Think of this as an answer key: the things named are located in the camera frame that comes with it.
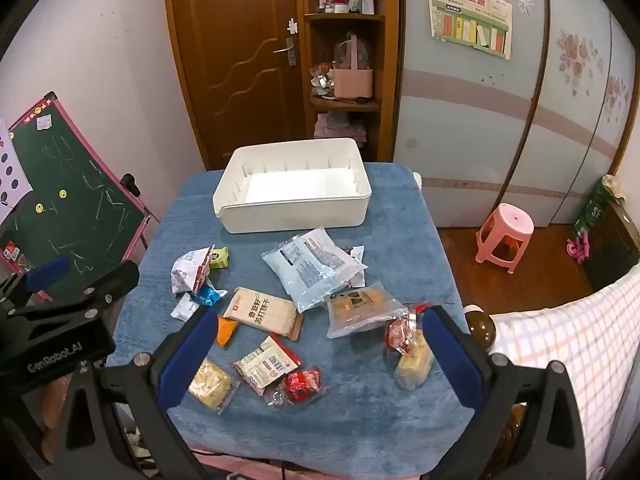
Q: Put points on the person's left forearm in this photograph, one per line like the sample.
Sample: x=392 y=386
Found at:
x=52 y=410

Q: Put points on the red spicy snack packet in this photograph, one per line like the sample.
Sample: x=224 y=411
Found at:
x=398 y=336

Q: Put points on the wall poster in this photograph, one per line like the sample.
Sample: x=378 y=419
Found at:
x=470 y=20

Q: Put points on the folded pink cloths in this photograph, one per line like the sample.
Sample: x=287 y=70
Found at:
x=340 y=129

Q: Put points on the white door hook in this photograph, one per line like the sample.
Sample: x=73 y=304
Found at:
x=291 y=25

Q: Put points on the green printed bag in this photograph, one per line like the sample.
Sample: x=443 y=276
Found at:
x=592 y=210

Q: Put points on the pale blue floral wardrobe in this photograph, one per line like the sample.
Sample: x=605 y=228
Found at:
x=465 y=125

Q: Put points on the small green snack packet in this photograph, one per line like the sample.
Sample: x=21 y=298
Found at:
x=219 y=258

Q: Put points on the small orange snack packet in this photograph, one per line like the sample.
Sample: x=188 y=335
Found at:
x=225 y=330

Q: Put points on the white plastic storage box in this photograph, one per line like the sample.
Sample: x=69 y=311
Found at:
x=295 y=185

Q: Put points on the brown round bedpost knob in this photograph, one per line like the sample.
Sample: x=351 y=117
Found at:
x=480 y=327
x=510 y=440

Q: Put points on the beige cracker packet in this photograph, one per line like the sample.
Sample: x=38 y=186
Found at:
x=265 y=317

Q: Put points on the white red wrapper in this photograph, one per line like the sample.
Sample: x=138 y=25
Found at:
x=190 y=270

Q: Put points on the checkered white blanket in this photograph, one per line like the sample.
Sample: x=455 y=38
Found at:
x=590 y=340

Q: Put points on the white red green snack packet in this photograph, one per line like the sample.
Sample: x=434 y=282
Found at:
x=267 y=362

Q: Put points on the black clamp on chalkboard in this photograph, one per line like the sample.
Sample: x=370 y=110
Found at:
x=131 y=183

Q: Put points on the blue foil candy wrapper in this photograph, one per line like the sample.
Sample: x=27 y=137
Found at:
x=207 y=296

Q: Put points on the pink plastic stool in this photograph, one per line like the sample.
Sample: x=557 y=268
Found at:
x=505 y=225

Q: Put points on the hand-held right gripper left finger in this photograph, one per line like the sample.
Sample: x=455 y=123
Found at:
x=185 y=360

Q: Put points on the white paper with dark dots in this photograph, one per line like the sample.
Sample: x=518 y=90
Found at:
x=12 y=170

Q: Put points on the green chalkboard with pink frame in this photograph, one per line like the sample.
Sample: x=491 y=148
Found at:
x=75 y=200

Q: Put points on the blue plush table cloth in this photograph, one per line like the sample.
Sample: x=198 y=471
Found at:
x=350 y=410

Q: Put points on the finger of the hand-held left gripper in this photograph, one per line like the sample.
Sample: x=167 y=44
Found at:
x=47 y=272
x=100 y=290

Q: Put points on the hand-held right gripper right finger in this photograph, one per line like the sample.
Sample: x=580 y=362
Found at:
x=450 y=360

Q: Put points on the large clear white-label bag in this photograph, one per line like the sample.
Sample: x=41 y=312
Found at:
x=310 y=265

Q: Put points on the clear packet of yellow noodles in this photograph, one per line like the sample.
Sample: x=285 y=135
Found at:
x=210 y=385

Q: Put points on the small white brown wrapper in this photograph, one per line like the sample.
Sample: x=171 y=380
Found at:
x=356 y=252

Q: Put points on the brown wooden door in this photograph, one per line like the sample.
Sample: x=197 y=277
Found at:
x=230 y=60

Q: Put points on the clear packet of rice crackers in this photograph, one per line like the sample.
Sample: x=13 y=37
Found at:
x=414 y=362

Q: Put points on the round red snack packet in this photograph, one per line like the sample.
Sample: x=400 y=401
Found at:
x=300 y=385

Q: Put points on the wooden corner shelf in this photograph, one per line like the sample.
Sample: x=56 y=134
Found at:
x=387 y=60

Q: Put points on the clear packet of brown cakes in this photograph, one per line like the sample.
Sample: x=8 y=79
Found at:
x=360 y=310

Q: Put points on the pink toy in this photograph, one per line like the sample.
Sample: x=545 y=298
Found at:
x=577 y=250

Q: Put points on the shiny foil packet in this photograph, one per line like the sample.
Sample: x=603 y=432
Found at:
x=322 y=79

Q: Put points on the dark wooden cabinet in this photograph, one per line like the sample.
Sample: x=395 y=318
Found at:
x=612 y=247

